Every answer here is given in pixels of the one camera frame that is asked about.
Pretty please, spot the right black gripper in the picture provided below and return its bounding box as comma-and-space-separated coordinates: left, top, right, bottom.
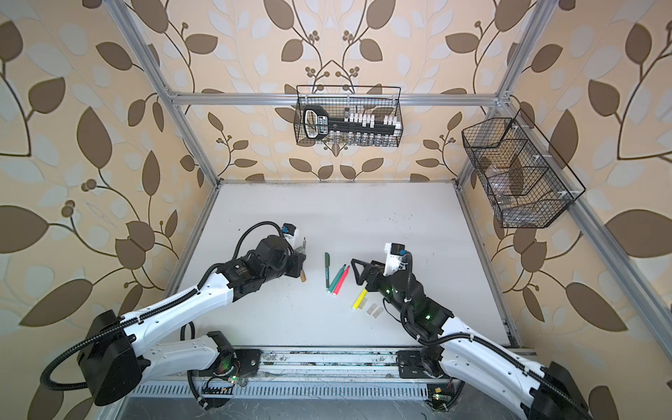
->
354, 257, 413, 320

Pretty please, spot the dark green pen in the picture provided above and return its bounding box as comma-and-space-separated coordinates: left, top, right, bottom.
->
324, 252, 331, 290

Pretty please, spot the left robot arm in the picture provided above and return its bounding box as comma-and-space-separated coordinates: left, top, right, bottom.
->
40, 222, 306, 406

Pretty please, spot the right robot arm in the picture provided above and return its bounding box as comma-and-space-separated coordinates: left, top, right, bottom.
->
351, 259, 591, 419

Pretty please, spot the yellow highlighter marker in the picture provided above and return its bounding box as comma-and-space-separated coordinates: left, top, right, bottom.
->
352, 289, 368, 310

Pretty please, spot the pink highlighter marker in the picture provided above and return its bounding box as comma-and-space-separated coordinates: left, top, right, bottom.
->
332, 265, 350, 296

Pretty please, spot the green highlighter marker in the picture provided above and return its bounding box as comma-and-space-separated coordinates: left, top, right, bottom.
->
328, 264, 347, 293

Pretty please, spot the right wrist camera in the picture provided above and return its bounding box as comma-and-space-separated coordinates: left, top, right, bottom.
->
383, 243, 407, 277

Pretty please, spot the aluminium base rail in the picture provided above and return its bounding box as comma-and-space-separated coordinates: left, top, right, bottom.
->
112, 345, 547, 401

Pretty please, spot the black socket rail tool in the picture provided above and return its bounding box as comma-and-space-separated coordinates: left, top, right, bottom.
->
294, 104, 404, 144

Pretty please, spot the rear black wire basket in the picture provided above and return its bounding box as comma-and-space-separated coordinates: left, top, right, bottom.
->
293, 83, 404, 148

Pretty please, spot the black wire basket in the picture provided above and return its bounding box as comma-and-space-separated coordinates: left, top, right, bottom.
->
293, 83, 404, 148
461, 110, 586, 229

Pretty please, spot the right black wire basket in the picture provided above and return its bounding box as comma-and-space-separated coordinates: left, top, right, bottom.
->
461, 110, 586, 229

